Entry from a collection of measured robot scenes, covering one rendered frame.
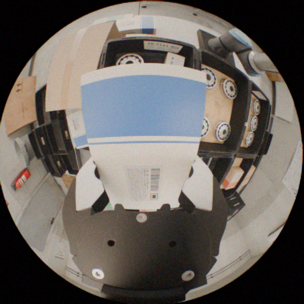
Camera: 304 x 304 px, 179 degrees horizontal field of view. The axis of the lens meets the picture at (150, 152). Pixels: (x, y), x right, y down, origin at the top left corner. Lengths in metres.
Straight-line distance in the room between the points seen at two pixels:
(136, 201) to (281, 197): 3.62
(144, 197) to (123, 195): 0.03
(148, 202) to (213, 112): 0.45
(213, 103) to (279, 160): 3.17
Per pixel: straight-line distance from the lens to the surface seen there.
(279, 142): 3.50
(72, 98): 0.43
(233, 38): 0.63
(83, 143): 0.58
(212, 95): 0.49
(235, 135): 0.55
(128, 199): 0.16
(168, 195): 0.15
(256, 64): 0.57
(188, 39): 0.73
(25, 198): 2.82
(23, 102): 2.59
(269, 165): 3.61
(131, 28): 0.62
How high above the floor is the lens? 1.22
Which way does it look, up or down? 61 degrees down
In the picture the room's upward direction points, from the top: 176 degrees clockwise
